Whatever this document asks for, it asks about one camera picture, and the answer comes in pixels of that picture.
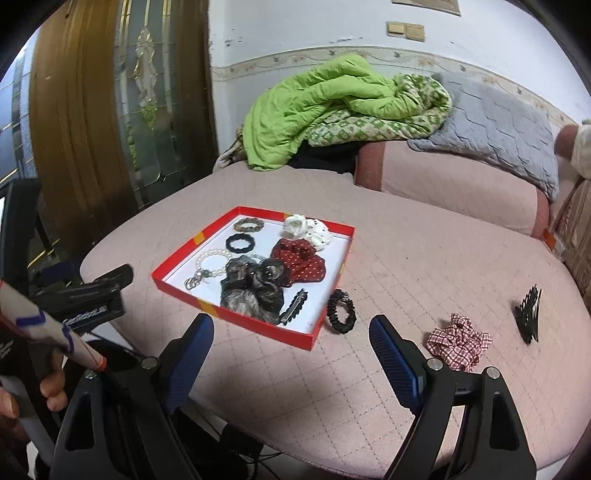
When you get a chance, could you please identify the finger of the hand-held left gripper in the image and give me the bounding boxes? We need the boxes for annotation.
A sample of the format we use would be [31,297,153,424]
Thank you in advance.
[82,265,135,298]

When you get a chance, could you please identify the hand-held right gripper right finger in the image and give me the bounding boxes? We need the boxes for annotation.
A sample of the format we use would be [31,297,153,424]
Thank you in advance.
[369,315,539,480]

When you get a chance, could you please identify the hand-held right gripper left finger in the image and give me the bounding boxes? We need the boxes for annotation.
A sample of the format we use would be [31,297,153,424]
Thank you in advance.
[48,313,216,480]

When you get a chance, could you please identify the black ruffled hair tie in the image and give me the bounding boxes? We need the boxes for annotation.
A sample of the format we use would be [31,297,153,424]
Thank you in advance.
[326,289,355,334]

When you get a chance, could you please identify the white pearl bracelet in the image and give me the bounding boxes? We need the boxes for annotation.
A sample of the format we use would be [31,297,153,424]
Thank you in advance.
[195,248,234,280]

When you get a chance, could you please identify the grey black mesh scrunchie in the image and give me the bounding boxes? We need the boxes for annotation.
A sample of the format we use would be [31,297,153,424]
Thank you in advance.
[219,256,291,326]

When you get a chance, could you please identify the red cardboard box tray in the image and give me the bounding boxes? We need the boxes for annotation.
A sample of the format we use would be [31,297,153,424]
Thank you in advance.
[151,206,355,352]

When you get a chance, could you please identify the black metal hair barrette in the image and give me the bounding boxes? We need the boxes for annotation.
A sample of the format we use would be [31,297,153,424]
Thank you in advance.
[278,288,309,327]

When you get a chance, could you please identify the black twisted hair tie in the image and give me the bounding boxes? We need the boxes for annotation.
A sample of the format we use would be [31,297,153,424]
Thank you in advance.
[225,233,256,254]

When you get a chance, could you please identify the red polka dot scrunchie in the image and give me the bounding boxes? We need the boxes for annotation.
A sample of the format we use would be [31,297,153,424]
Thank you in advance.
[270,237,328,284]

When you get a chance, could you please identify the person's left hand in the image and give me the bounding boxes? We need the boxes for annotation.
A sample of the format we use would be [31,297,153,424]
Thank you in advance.
[0,367,70,419]

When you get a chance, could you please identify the red white plaid scrunchie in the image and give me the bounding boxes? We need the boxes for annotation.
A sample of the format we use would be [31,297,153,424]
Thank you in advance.
[426,313,493,374]

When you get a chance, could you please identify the black claw hair clip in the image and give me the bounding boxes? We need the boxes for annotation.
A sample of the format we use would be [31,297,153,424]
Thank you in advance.
[515,284,544,345]

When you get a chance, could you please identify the beige cloth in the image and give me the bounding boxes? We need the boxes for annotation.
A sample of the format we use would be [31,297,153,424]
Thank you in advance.
[215,124,248,171]

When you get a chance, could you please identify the wooden door with stained glass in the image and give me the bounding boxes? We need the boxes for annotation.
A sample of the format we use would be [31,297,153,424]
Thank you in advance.
[0,0,220,278]

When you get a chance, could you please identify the white cherry print scrunchie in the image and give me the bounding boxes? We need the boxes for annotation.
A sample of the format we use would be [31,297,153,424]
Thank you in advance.
[283,213,332,250]

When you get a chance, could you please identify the pink bolster pillow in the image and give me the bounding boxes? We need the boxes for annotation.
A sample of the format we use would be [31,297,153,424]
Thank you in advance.
[355,138,552,241]

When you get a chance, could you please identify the black garment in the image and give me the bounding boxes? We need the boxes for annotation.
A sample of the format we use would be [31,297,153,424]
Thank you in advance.
[288,141,370,175]

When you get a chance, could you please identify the green quilt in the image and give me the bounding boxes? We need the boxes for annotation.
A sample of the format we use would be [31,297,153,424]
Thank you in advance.
[243,53,453,171]

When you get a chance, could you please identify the grey quilted pillow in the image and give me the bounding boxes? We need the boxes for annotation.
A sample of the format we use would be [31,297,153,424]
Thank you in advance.
[407,71,561,199]

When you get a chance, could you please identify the white wrapped cable blue marks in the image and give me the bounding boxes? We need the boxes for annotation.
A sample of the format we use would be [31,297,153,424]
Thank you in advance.
[0,279,110,373]

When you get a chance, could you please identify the black cable bundle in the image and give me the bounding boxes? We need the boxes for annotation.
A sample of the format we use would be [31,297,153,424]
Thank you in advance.
[217,415,296,480]

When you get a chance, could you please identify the wooden wall frame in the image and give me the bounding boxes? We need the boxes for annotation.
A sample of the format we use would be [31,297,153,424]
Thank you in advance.
[392,0,462,17]

